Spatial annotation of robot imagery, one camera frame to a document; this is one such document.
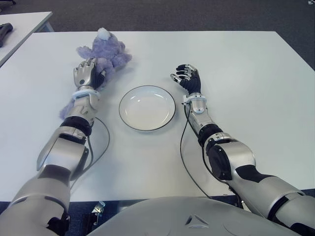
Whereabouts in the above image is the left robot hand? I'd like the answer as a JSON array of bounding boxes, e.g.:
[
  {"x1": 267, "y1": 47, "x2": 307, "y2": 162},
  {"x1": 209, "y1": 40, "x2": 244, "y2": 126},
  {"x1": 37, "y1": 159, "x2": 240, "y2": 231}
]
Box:
[{"x1": 73, "y1": 58, "x2": 107, "y2": 90}]

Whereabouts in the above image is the metal clamp bracket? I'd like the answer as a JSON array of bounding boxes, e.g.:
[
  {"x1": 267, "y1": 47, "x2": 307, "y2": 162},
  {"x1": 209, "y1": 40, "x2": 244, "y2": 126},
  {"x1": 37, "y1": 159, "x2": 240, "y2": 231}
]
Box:
[{"x1": 91, "y1": 201, "x2": 106, "y2": 226}]

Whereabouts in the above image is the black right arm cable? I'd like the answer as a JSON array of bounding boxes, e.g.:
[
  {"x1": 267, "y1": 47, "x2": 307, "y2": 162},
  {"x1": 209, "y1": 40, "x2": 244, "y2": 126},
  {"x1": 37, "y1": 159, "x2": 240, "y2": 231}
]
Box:
[{"x1": 180, "y1": 104, "x2": 215, "y2": 199}]

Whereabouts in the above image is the grey robot torso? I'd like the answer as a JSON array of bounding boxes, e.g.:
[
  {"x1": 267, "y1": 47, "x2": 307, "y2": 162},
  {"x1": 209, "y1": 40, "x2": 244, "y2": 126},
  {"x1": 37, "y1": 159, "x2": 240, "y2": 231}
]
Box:
[{"x1": 87, "y1": 196, "x2": 300, "y2": 236}]

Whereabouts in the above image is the white side table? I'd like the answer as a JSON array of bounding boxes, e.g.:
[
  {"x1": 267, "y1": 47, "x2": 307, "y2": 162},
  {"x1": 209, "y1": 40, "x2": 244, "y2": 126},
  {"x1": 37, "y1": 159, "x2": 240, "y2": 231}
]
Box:
[{"x1": 0, "y1": 11, "x2": 54, "y2": 67}]

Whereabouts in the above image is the black tool handle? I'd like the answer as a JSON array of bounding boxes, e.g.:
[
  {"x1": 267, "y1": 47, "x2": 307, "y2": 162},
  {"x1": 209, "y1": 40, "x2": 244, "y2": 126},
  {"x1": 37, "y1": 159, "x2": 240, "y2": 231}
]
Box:
[{"x1": 0, "y1": 23, "x2": 13, "y2": 47}]

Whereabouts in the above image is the purple plush doll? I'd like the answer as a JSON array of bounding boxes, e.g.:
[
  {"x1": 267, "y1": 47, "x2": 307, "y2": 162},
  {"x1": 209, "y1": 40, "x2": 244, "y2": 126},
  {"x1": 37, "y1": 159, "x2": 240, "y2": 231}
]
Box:
[{"x1": 59, "y1": 28, "x2": 133, "y2": 120}]

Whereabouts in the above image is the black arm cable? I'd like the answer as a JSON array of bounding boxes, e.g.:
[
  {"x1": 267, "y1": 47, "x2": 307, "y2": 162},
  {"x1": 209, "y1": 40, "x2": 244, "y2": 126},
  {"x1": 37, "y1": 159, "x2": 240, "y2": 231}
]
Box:
[
  {"x1": 70, "y1": 117, "x2": 111, "y2": 190},
  {"x1": 180, "y1": 104, "x2": 215, "y2": 199}
]

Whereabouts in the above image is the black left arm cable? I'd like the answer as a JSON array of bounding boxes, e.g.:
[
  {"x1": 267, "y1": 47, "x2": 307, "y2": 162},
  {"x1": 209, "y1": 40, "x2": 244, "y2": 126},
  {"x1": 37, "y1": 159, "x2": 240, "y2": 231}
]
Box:
[{"x1": 70, "y1": 117, "x2": 111, "y2": 190}]

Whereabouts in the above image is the white plate with black rim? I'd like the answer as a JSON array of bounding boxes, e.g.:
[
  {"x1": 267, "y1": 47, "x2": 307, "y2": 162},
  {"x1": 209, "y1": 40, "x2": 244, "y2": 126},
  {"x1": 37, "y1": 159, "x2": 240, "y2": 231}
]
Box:
[{"x1": 119, "y1": 85, "x2": 177, "y2": 132}]

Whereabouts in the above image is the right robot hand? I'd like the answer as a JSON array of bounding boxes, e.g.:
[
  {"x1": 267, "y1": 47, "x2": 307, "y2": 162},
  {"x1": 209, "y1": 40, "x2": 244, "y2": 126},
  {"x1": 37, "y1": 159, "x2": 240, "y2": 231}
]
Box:
[{"x1": 169, "y1": 63, "x2": 202, "y2": 95}]

